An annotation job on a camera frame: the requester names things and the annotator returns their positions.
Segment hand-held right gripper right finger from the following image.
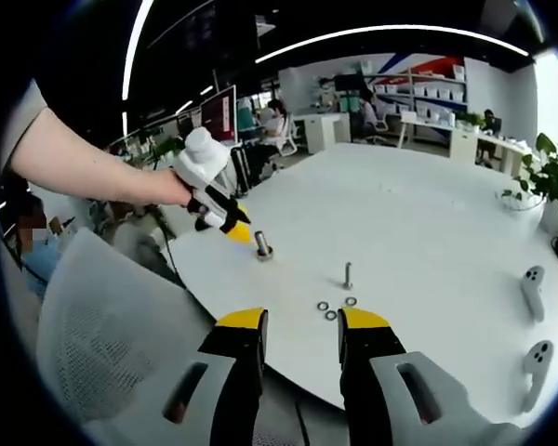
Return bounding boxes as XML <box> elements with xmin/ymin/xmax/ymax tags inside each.
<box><xmin>338</xmin><ymin>307</ymin><xmax>534</xmax><ymax>446</ymax></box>

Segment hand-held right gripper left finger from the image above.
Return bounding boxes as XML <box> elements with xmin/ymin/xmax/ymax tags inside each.
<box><xmin>81</xmin><ymin>306</ymin><xmax>270</xmax><ymax>446</ymax></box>

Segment large threaded steel stud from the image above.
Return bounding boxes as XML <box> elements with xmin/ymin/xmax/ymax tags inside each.
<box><xmin>254</xmin><ymin>230</ymin><xmax>274</xmax><ymax>262</ymax></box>

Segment person's left hand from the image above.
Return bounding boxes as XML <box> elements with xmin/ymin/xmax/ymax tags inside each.
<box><xmin>141</xmin><ymin>165</ymin><xmax>194</xmax><ymax>208</ymax></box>

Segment small green desk plant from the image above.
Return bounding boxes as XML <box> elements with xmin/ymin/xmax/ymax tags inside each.
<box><xmin>139</xmin><ymin>134</ymin><xmax>187</xmax><ymax>164</ymax></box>

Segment white-framed computer monitor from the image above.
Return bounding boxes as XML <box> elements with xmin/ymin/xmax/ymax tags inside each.
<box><xmin>199</xmin><ymin>85</ymin><xmax>238</xmax><ymax>145</ymax></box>

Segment white cabinet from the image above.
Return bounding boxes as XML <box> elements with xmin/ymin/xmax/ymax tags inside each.
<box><xmin>291</xmin><ymin>113</ymin><xmax>352</xmax><ymax>154</ymax></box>

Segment short curved ceiling light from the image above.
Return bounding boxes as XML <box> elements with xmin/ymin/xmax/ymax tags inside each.
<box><xmin>122</xmin><ymin>0</ymin><xmax>154</xmax><ymax>101</ymax></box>

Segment white mesh office chair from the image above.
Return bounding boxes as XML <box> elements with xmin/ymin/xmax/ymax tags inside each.
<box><xmin>36</xmin><ymin>227</ymin><xmax>215</xmax><ymax>424</ymax></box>

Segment white handheld controller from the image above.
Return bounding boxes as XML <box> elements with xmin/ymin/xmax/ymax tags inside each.
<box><xmin>520</xmin><ymin>340</ymin><xmax>554</xmax><ymax>414</ymax></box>
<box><xmin>520</xmin><ymin>265</ymin><xmax>547</xmax><ymax>322</ymax></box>

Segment person's blue trousers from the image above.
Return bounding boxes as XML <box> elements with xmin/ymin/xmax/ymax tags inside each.
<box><xmin>25</xmin><ymin>241</ymin><xmax>64</xmax><ymax>298</ymax></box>

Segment round white dish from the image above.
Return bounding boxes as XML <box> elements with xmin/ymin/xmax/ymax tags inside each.
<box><xmin>499</xmin><ymin>188</ymin><xmax>543</xmax><ymax>213</ymax></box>

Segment white work table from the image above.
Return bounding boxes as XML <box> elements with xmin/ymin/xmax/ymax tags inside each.
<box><xmin>397</xmin><ymin>115</ymin><xmax>457</xmax><ymax>150</ymax></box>

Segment long curved ceiling light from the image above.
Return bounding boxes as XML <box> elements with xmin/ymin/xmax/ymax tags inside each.
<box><xmin>254</xmin><ymin>25</ymin><xmax>530</xmax><ymax>64</ymax></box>

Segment shelving with white bins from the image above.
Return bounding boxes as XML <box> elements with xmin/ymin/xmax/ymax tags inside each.
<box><xmin>366</xmin><ymin>59</ymin><xmax>469</xmax><ymax>126</ymax></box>

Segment small green table plant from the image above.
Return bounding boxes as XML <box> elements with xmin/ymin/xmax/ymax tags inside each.
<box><xmin>455</xmin><ymin>111</ymin><xmax>487</xmax><ymax>131</ymax></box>

